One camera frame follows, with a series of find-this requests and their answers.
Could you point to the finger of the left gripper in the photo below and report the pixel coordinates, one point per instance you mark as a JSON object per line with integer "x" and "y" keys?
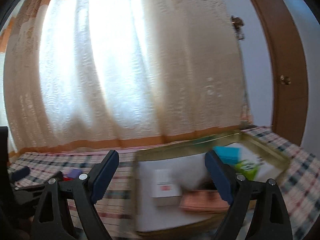
{"x": 19, "y": 174}
{"x": 58, "y": 176}

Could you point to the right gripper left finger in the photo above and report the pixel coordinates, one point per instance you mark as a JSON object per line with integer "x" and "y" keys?
{"x": 52, "y": 218}

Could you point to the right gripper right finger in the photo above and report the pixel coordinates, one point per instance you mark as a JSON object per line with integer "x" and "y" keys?
{"x": 270, "y": 218}

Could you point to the purple cube block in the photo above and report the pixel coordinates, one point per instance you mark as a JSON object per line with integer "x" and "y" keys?
{"x": 74, "y": 173}

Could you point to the green toy brick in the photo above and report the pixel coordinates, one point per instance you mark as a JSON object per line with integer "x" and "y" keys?
{"x": 247, "y": 168}

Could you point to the copper framed picture box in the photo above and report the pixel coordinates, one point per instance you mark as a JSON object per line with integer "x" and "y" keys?
{"x": 203, "y": 201}

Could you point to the cyan toy brick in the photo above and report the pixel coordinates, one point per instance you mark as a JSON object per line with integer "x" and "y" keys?
{"x": 228, "y": 155}

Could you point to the white box with red seal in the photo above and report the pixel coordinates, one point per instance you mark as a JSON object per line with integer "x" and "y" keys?
{"x": 164, "y": 190}

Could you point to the red toy brick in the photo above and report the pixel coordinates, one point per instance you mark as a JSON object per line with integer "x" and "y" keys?
{"x": 67, "y": 179}

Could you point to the black grey fabric pouch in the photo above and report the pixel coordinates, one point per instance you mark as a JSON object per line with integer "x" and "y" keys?
{"x": 208, "y": 185}

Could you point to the gold metal tin tray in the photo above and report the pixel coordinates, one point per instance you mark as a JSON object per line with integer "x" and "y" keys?
{"x": 200, "y": 226}

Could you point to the white paper tray liner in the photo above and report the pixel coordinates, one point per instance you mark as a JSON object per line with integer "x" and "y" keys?
{"x": 150, "y": 218}

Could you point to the cream lace curtain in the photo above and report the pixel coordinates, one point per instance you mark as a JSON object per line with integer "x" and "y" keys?
{"x": 119, "y": 73}

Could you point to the brass door knob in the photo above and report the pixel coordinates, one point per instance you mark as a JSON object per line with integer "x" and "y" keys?
{"x": 285, "y": 80}

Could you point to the brown wooden door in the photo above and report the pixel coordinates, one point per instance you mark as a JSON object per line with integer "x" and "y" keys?
{"x": 290, "y": 104}

